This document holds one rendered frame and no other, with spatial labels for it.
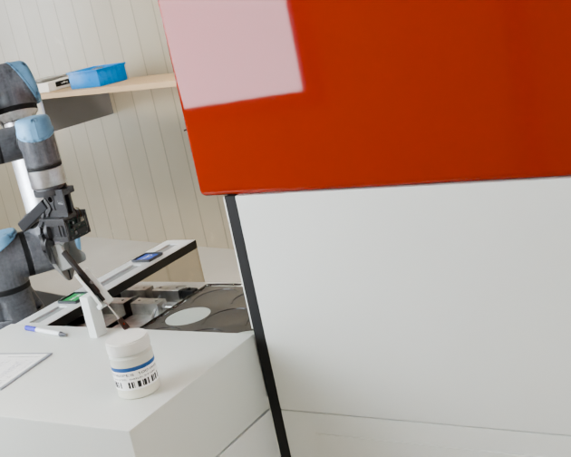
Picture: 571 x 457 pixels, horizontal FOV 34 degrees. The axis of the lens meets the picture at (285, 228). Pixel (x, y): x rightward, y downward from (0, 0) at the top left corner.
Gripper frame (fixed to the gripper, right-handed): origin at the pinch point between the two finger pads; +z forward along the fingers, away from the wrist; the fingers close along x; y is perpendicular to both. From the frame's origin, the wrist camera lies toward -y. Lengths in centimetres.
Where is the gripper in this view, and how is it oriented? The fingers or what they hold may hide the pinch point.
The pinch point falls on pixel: (66, 274)
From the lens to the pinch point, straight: 214.8
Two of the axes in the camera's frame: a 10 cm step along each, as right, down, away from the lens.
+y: 8.5, -0.2, -5.3
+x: 5.0, -3.2, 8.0
